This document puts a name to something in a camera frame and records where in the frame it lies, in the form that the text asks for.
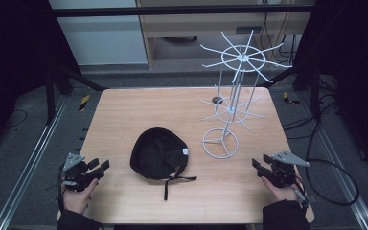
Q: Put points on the aluminium floor rail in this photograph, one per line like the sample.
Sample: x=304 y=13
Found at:
x=341 y=166
x=28 y=166

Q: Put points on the white cabinet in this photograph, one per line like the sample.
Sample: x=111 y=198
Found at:
x=102 y=41

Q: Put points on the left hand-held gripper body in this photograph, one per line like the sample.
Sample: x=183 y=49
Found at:
x=76 y=174

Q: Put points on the dark round table grommet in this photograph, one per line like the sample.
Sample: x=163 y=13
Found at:
x=217 y=100

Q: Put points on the person's right hand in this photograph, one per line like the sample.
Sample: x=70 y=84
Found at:
x=282 y=193

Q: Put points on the yellow black tape strip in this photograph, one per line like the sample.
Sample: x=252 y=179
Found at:
x=290 y=99
x=83 y=102

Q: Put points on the black curtain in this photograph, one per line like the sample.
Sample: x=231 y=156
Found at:
x=354 y=73
x=9 y=64

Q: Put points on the black metal stand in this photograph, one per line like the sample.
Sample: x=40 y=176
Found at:
x=60 y=83
x=313 y=86

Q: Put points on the black metal frame bar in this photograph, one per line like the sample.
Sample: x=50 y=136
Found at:
x=172 y=11

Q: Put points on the light wooden desk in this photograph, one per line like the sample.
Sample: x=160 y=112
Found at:
x=204 y=27

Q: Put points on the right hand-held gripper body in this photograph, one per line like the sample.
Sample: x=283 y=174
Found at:
x=282 y=172

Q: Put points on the person's left hand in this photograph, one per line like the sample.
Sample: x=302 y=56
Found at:
x=76 y=200

